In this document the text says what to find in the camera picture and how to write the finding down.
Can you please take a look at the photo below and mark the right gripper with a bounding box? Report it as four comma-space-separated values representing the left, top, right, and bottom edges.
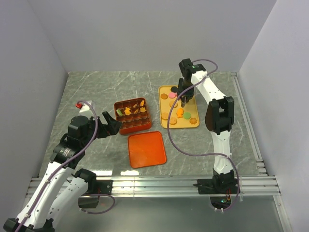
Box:
176, 78, 195, 102

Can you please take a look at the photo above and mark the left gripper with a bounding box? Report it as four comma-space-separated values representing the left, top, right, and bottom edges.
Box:
82, 111, 122, 147

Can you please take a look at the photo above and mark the green macaron cookie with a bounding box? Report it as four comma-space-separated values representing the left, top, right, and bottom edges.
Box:
183, 112, 191, 120
116, 109, 123, 116

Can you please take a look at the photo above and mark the orange tin lid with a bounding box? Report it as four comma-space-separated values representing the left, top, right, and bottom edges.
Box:
128, 131, 167, 169

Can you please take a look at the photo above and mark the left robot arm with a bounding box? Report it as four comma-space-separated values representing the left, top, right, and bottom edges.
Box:
3, 112, 122, 232

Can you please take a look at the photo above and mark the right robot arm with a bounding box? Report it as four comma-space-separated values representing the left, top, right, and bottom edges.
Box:
177, 58, 235, 193

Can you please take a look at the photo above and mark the black sandwich cookie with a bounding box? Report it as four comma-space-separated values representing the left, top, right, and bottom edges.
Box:
170, 87, 178, 93

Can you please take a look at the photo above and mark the pink macaron cookie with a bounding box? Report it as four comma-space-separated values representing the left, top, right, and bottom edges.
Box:
169, 92, 176, 99

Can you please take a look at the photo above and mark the orange cookie tin box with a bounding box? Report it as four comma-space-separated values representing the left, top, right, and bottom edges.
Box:
114, 97, 152, 135

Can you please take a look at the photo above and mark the yellow cookie tray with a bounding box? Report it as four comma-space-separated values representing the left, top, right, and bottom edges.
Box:
158, 85, 200, 129

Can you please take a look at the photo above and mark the round beige biscuit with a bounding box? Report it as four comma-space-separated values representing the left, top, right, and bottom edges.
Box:
161, 112, 169, 120
169, 117, 177, 125

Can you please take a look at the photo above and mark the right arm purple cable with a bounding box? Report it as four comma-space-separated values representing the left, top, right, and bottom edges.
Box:
166, 58, 242, 211

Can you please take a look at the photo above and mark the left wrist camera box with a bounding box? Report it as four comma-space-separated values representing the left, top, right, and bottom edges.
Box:
75, 102, 93, 117

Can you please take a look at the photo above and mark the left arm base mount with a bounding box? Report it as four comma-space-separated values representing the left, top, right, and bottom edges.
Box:
72, 169, 116, 215

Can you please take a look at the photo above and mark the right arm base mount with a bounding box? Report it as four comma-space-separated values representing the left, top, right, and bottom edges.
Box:
193, 177, 240, 195

